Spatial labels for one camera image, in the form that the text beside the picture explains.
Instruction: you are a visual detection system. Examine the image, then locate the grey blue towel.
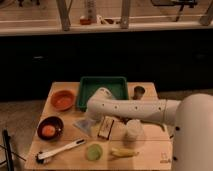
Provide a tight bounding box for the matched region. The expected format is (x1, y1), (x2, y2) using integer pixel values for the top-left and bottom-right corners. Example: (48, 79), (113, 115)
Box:
(73, 118), (98, 136)

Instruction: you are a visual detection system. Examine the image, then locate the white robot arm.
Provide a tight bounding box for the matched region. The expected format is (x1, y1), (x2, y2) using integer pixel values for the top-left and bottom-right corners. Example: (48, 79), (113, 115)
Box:
(86, 88), (213, 171)

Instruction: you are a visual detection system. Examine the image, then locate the orange red bowl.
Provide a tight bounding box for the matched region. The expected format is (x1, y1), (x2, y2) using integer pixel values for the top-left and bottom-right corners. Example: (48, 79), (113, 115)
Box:
(50, 90), (75, 111)

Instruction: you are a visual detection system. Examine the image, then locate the dark maroon bowl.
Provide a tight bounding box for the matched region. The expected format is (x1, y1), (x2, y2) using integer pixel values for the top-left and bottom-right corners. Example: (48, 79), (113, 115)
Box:
(37, 116), (64, 141)

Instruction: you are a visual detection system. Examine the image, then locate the green plastic tray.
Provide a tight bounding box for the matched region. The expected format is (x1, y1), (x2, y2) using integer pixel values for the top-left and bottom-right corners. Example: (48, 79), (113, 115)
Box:
(76, 76), (129, 112)

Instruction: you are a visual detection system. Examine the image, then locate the metal cup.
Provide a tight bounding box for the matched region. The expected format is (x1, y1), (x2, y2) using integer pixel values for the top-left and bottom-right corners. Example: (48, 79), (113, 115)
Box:
(133, 86), (145, 100)

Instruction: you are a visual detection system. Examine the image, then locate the brown chocolate piece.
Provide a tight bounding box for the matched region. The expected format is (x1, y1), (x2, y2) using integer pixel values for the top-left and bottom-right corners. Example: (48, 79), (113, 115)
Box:
(116, 117), (131, 125)

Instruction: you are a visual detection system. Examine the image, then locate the wooden brown box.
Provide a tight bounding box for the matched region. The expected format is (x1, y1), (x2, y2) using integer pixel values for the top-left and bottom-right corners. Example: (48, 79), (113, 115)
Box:
(98, 117), (114, 139)

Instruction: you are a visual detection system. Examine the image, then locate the white plastic cup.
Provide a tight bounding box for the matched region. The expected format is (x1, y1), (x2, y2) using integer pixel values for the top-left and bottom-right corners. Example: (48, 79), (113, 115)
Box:
(125, 119), (142, 140)

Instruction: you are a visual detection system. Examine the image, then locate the green chili pepper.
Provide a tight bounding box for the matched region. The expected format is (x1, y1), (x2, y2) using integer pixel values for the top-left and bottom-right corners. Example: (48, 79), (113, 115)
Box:
(154, 123), (165, 132)

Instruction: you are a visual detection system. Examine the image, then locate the yellow banana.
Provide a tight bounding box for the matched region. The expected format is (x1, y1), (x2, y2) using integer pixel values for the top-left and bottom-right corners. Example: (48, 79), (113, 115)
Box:
(111, 148), (138, 157)

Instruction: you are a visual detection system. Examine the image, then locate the green round lid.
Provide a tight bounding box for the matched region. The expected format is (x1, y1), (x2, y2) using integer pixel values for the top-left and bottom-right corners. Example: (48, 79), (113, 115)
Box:
(86, 144), (103, 161)

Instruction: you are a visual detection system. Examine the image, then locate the red background object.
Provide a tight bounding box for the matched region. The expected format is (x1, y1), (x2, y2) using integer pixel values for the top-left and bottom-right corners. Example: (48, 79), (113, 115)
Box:
(79, 16), (92, 25)

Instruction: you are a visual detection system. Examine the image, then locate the orange fruit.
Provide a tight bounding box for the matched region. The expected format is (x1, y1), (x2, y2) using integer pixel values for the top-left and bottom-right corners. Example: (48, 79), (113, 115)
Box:
(42, 125), (56, 137)

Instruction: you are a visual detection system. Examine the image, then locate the black tripod stand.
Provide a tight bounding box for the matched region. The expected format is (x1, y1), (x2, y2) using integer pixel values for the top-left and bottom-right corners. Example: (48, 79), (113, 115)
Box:
(0, 129), (26, 171)

